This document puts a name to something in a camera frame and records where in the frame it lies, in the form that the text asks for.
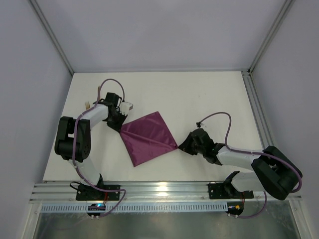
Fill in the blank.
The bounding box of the aluminium front rail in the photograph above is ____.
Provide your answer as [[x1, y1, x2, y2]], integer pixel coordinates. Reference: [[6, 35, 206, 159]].
[[28, 180, 302, 204]]

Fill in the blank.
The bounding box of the gold knife black handle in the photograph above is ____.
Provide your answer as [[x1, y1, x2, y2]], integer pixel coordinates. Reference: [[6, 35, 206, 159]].
[[97, 86, 101, 101]]

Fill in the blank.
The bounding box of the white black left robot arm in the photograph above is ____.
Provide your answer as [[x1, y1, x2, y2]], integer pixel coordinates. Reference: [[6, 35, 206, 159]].
[[54, 93, 133, 189]]

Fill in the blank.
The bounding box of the aluminium rail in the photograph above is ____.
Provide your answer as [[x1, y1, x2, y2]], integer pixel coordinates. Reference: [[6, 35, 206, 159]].
[[241, 70, 275, 148], [28, 180, 302, 204]]

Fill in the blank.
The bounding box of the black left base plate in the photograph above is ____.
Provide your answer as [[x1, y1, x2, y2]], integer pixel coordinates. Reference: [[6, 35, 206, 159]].
[[76, 184, 120, 201]]

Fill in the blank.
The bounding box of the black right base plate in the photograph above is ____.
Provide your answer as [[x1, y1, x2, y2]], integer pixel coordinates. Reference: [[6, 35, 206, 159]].
[[207, 182, 254, 199]]

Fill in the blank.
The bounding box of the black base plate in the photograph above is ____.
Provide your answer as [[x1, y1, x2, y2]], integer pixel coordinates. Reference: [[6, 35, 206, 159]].
[[76, 184, 120, 201], [207, 182, 254, 199]]

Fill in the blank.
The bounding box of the controller board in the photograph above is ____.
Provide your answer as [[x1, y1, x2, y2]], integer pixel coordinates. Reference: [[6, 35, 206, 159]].
[[87, 203, 106, 219], [226, 204, 244, 219]]

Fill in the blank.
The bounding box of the purple cloth napkin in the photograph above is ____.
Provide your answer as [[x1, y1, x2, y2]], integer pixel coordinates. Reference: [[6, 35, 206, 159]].
[[120, 112, 178, 167]]

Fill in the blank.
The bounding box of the left corner frame post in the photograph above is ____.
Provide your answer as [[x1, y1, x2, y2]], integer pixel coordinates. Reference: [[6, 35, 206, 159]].
[[27, 0, 75, 76]]

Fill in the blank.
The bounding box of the right corner frame post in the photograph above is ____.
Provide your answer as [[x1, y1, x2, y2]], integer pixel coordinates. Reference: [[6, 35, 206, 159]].
[[248, 0, 295, 75]]

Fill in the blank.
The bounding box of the right controller board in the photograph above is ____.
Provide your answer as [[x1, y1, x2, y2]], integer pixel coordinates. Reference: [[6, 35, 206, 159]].
[[226, 204, 244, 219]]

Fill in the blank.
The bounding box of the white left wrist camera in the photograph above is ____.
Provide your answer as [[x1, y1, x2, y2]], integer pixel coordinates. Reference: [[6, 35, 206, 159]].
[[120, 102, 134, 115]]

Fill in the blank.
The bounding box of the left controller board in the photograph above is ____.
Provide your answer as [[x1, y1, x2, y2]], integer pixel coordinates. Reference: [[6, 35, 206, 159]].
[[87, 203, 106, 219]]

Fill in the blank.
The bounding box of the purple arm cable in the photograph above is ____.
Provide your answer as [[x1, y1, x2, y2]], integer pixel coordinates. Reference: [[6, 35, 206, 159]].
[[73, 79, 128, 220], [196, 112, 304, 220]]

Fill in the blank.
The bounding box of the slotted grey cable duct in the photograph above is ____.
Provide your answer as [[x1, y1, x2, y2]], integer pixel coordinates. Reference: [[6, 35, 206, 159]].
[[40, 202, 227, 213]]

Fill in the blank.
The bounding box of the aluminium right side rail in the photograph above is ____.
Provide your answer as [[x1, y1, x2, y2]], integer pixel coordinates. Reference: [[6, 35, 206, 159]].
[[241, 70, 275, 148]]

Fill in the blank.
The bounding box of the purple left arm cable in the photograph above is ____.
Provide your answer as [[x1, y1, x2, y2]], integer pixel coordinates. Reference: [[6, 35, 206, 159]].
[[73, 79, 128, 220]]

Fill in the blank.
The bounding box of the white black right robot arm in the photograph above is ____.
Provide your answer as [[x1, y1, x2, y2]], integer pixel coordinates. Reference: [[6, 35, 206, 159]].
[[178, 128, 302, 200]]

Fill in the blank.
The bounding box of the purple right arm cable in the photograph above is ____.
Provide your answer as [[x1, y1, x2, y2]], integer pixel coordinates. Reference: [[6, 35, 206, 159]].
[[196, 112, 304, 220]]

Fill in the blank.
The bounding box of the corner frame post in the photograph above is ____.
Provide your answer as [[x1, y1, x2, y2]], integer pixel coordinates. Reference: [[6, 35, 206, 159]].
[[248, 0, 295, 75], [27, 0, 75, 76]]

